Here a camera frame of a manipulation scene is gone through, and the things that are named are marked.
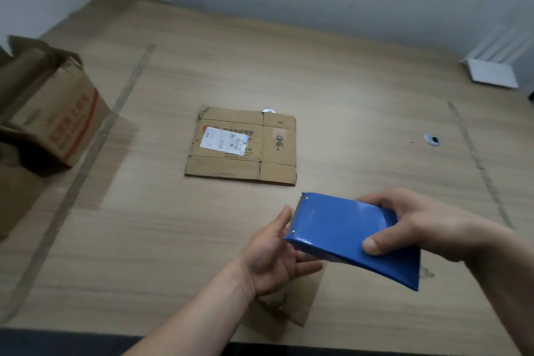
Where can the person's right forearm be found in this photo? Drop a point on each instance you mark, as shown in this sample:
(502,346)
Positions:
(504,284)

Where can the person's left thumb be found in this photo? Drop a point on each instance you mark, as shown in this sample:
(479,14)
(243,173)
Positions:
(281,221)

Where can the person's right hand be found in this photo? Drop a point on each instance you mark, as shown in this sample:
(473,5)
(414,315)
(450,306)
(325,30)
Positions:
(434,228)

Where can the person's left forearm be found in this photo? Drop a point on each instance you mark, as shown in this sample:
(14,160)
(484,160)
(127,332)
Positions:
(196,318)

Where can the blue tape dispenser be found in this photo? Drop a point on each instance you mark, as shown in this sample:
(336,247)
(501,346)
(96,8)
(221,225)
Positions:
(333,230)

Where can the open brown cardboard box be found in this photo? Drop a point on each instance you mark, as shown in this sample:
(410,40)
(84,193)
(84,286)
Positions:
(54,113)

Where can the flattened brown cardboard box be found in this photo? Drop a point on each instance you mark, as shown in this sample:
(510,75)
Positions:
(246,159)

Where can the grey tape strip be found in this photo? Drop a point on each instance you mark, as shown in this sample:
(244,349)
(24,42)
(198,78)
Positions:
(479,164)
(89,168)

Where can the white router with antennas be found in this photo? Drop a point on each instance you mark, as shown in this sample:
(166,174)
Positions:
(492,70)

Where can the person's right thumb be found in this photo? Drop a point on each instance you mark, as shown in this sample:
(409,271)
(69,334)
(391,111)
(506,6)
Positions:
(379,241)

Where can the white shipping label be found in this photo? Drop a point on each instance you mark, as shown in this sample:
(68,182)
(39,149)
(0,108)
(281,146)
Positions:
(223,141)

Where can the person's left hand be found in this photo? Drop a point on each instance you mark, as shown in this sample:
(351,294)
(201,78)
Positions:
(265,257)

